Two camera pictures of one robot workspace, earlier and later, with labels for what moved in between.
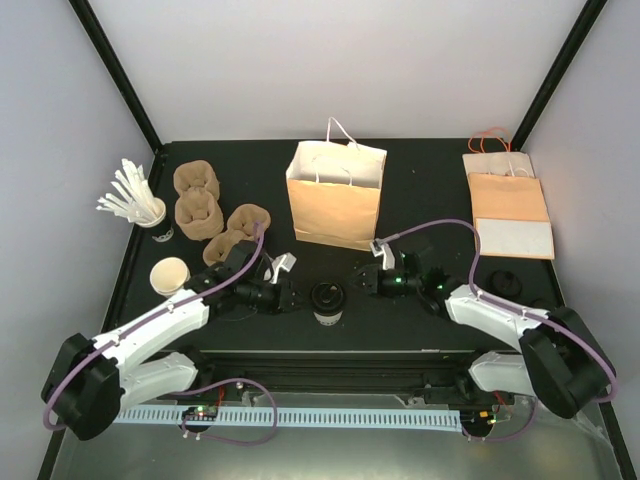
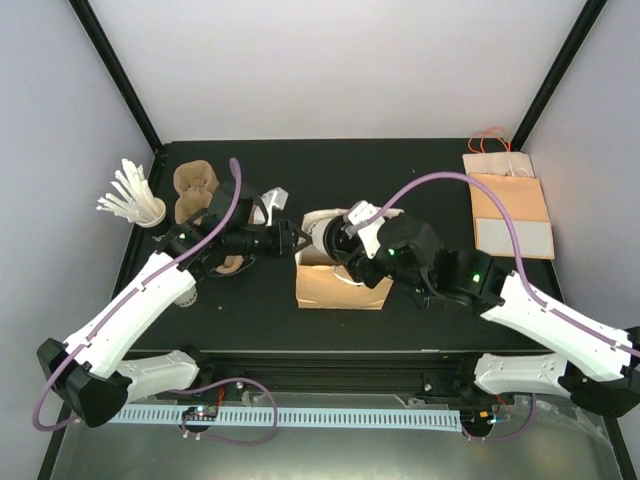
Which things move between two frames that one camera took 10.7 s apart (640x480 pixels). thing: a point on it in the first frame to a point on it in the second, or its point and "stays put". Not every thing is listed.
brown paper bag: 334,188 to 325,282
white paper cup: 327,319 to 330,239
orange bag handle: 490,131 stays put
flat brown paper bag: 510,209 stays put
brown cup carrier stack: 197,209 stays put
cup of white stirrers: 130,197 stays put
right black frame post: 591,13 stays put
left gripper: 286,293 to 283,243
